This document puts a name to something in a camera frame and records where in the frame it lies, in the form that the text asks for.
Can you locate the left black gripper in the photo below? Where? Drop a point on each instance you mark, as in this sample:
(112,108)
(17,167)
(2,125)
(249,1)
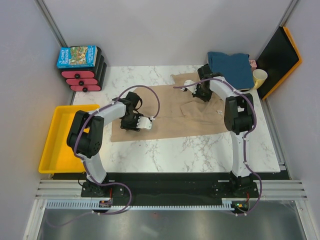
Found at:
(124,126)

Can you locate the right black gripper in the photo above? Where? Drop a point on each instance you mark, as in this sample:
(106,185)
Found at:
(206,98)

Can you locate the beige t-shirt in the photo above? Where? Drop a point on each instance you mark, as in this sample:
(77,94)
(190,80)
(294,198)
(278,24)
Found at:
(179,115)

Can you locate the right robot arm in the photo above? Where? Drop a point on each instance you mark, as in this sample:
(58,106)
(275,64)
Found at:
(239,120)

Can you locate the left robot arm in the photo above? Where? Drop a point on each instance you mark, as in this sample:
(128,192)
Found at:
(85,136)

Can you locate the folded blue t-shirt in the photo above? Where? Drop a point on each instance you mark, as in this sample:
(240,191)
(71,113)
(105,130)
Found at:
(235,68)

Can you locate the pink box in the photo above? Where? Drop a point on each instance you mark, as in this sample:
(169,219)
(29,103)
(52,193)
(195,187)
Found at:
(253,64)

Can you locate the yellow mug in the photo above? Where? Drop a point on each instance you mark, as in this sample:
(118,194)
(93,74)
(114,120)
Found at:
(259,77)

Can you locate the black pink drawer unit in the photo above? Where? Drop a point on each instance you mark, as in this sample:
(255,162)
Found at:
(86,79)

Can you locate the blue treehouse book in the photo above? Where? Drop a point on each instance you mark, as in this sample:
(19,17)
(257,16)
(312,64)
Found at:
(78,57)

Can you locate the yellow plastic bin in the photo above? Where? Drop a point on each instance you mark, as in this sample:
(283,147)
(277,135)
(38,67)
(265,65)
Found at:
(57,157)

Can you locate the black orange tray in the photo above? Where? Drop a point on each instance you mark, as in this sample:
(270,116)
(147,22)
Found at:
(279,59)

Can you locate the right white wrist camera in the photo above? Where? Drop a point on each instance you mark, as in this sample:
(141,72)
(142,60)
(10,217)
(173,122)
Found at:
(190,86)

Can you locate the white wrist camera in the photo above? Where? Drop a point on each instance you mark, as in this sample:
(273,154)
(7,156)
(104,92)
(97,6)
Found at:
(145,122)
(190,86)

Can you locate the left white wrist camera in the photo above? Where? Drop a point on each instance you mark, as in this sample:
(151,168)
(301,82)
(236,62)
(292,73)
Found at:
(145,122)

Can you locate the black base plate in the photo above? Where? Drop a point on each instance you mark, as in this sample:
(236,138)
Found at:
(166,188)

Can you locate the aluminium frame rail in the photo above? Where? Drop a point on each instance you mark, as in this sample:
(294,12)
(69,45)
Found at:
(58,189)

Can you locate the white cable duct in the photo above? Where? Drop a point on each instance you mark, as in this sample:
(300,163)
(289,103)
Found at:
(95,204)

